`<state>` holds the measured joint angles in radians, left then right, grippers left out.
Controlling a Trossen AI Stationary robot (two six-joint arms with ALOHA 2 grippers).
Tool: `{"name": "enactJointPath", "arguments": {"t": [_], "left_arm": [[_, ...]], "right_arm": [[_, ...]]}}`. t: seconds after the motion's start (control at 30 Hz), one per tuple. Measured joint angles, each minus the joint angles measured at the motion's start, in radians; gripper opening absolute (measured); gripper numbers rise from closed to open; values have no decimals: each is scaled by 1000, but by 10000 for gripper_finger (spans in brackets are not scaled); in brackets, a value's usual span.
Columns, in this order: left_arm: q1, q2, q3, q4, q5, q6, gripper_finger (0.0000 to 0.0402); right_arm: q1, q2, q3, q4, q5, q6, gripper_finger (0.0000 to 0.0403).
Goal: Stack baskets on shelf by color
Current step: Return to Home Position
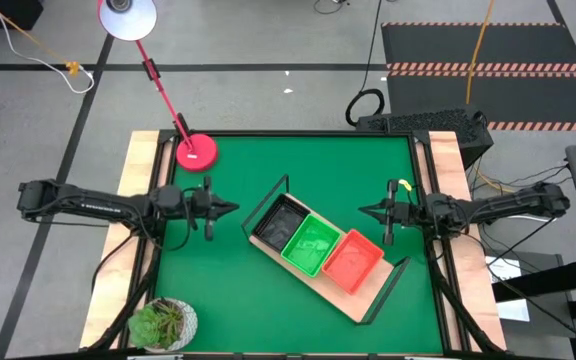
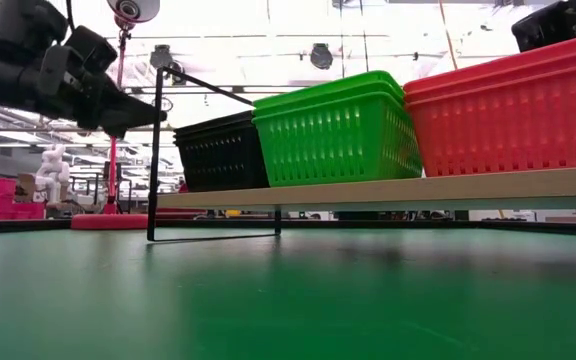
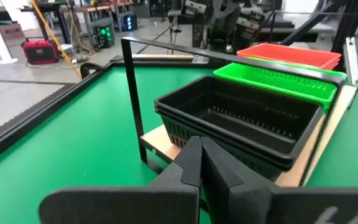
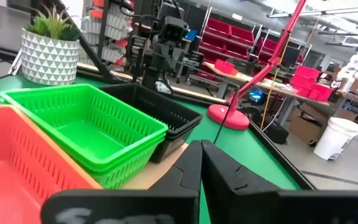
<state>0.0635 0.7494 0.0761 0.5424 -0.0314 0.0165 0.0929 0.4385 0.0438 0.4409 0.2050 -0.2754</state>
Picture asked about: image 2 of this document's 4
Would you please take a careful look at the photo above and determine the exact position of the wooden shelf with black frame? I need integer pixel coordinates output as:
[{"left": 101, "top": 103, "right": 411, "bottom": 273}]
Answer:
[{"left": 146, "top": 66, "right": 576, "bottom": 243}]

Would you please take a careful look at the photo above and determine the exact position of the yellow-orange cable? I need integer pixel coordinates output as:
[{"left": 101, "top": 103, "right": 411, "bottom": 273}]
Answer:
[{"left": 437, "top": 0, "right": 462, "bottom": 71}]

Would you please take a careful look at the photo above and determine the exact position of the black aluminium table frame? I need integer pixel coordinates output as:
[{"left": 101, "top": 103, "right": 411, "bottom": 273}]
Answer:
[{"left": 0, "top": 218, "right": 576, "bottom": 237}]

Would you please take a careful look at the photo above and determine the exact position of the green table mat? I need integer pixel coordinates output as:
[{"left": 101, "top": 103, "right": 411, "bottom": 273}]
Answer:
[{"left": 0, "top": 227, "right": 576, "bottom": 360}]

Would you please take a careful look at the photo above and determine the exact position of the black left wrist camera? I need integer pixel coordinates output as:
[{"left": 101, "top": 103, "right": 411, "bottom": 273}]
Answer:
[{"left": 62, "top": 24, "right": 119, "bottom": 76}]

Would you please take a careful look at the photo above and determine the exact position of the cardboard box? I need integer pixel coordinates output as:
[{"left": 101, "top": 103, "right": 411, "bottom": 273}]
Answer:
[{"left": 15, "top": 172, "right": 39, "bottom": 204}]

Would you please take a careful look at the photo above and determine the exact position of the black plastic basket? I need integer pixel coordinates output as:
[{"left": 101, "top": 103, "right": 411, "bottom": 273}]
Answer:
[
  {"left": 175, "top": 127, "right": 271, "bottom": 193},
  {"left": 173, "top": 110, "right": 255, "bottom": 130},
  {"left": 173, "top": 119, "right": 257, "bottom": 139}
]

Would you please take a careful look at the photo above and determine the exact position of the red desk lamp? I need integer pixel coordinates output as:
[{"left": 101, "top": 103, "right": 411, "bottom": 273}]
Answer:
[{"left": 70, "top": 0, "right": 162, "bottom": 231}]

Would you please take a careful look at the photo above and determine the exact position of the orange-red plastic basket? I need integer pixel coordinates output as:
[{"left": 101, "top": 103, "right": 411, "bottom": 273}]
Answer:
[
  {"left": 402, "top": 29, "right": 576, "bottom": 96},
  {"left": 403, "top": 42, "right": 576, "bottom": 109},
  {"left": 403, "top": 69, "right": 576, "bottom": 178}
]

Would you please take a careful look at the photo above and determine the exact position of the round ceiling fixture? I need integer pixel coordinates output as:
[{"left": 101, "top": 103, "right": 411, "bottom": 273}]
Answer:
[
  {"left": 310, "top": 43, "right": 334, "bottom": 70},
  {"left": 148, "top": 43, "right": 175, "bottom": 70}
]

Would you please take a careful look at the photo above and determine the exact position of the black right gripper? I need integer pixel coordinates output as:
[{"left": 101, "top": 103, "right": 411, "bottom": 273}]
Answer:
[{"left": 511, "top": 0, "right": 576, "bottom": 54}]

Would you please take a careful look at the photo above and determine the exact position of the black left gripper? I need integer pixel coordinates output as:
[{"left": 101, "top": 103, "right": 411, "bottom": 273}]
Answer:
[{"left": 0, "top": 44, "right": 168, "bottom": 140}]

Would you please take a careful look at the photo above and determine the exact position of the green plastic basket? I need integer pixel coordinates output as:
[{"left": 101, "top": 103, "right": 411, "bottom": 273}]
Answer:
[
  {"left": 252, "top": 91, "right": 423, "bottom": 188},
  {"left": 252, "top": 79, "right": 407, "bottom": 117},
  {"left": 252, "top": 70, "right": 405, "bottom": 112}
]

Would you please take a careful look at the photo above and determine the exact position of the white figure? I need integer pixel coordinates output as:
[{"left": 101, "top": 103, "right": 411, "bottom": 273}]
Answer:
[{"left": 34, "top": 143, "right": 72, "bottom": 205}]

